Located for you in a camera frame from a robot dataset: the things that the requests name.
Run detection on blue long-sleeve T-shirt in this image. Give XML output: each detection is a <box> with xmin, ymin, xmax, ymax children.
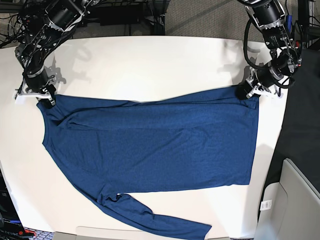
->
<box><xmin>37</xmin><ymin>86</ymin><xmax>259</xmax><ymax>240</ymax></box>

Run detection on red and black clamp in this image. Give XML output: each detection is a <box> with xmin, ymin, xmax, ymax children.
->
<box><xmin>294</xmin><ymin>40</ymin><xmax>302</xmax><ymax>51</ymax></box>

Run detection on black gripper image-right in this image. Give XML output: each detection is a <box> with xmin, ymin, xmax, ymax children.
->
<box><xmin>235</xmin><ymin>66</ymin><xmax>295</xmax><ymax>100</ymax></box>

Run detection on black box with red label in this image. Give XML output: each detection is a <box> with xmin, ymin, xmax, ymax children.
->
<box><xmin>0</xmin><ymin>173</ymin><xmax>24</xmax><ymax>240</ymax></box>

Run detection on grey plastic bin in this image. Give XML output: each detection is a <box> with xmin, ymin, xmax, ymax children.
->
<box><xmin>254</xmin><ymin>158</ymin><xmax>320</xmax><ymax>240</ymax></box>

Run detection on blue handled tool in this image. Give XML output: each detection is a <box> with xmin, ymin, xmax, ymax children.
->
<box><xmin>285</xmin><ymin>14</ymin><xmax>294</xmax><ymax>39</ymax></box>

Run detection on black cloth side table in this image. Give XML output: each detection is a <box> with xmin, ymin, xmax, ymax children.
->
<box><xmin>264</xmin><ymin>49</ymin><xmax>320</xmax><ymax>190</ymax></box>

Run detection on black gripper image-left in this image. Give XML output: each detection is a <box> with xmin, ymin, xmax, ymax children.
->
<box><xmin>22</xmin><ymin>67</ymin><xmax>57</xmax><ymax>109</ymax></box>

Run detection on tangled black cables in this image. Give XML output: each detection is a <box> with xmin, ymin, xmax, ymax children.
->
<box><xmin>0</xmin><ymin>4</ymin><xmax>28</xmax><ymax>49</ymax></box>

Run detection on grey tray at table edge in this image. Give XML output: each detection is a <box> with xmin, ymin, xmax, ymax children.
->
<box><xmin>53</xmin><ymin>225</ymin><xmax>231</xmax><ymax>240</ymax></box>

